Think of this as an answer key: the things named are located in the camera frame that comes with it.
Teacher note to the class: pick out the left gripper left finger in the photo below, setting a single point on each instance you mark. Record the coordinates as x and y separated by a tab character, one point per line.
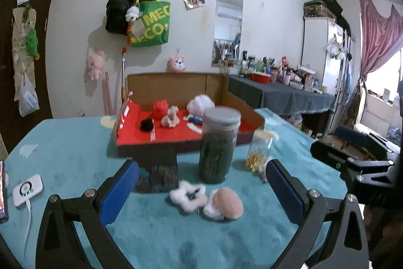
59	245

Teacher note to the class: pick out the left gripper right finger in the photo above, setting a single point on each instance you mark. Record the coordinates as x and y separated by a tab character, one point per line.
330	232

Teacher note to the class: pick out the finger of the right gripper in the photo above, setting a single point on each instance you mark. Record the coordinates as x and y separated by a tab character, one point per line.
341	160

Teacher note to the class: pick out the small white pink plush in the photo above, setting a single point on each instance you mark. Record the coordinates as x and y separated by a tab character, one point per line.
262	171

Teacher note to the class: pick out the beige powder puff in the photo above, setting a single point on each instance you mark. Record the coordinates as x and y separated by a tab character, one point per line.
223	204

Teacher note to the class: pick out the white fluffy star clip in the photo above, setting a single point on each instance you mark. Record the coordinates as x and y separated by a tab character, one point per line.
189	197

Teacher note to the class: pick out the white mesh bath pouf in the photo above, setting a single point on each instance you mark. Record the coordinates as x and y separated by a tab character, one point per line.
199	105

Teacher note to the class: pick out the red foam net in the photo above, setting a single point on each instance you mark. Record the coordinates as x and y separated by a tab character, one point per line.
159	109

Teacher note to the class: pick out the white power bank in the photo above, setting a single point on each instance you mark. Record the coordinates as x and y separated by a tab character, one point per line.
26	190

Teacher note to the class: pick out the jar of gold beads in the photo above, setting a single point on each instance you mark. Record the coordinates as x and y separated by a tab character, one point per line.
259	149

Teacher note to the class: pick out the dark cloth side table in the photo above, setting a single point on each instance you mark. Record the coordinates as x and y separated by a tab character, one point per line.
279	98

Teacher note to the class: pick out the red bowl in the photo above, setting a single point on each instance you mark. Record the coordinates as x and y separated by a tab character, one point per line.
260	77

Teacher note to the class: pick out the white refrigerator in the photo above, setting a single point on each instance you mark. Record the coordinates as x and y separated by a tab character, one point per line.
324	52

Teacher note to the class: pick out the jar with grey lid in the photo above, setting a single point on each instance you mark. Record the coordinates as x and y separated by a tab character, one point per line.
219	136

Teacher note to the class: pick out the small colourful box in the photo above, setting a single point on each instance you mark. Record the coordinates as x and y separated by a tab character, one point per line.
158	171

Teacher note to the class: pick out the pink curtain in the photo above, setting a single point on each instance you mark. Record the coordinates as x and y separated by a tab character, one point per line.
381	35

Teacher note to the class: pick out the blue white tube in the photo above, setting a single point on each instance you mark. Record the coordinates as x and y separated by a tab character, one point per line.
195	120

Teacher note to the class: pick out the plastic bag on door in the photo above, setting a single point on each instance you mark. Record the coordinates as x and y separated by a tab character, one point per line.
28	100

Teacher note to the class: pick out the black fuzzy pom-pom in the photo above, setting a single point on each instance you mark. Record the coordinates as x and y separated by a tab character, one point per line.
147	125

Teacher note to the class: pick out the cream lace scrunchie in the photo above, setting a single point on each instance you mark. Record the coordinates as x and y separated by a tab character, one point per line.
171	120

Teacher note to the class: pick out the mop stick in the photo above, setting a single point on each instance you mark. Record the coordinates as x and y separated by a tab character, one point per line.
123	81

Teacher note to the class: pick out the red-lined cardboard box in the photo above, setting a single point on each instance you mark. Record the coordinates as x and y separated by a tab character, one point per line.
177	89

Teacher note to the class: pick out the pink plush behind box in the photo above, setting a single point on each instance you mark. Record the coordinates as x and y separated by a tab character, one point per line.
176	64

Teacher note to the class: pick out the green frog plush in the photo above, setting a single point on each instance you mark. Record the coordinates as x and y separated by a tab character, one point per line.
32	44

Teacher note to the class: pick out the green tote bag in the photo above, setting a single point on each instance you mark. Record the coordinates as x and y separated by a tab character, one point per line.
153	27

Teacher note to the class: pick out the black backpack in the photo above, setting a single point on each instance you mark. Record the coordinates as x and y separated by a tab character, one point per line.
116	16

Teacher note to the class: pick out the small panda plush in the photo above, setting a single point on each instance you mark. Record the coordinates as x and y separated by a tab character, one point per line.
132	14

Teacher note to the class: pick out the wall mirror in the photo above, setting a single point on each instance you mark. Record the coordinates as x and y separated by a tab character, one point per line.
227	33

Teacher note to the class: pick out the pink plush on wall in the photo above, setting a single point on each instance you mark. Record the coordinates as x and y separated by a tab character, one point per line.
95	64

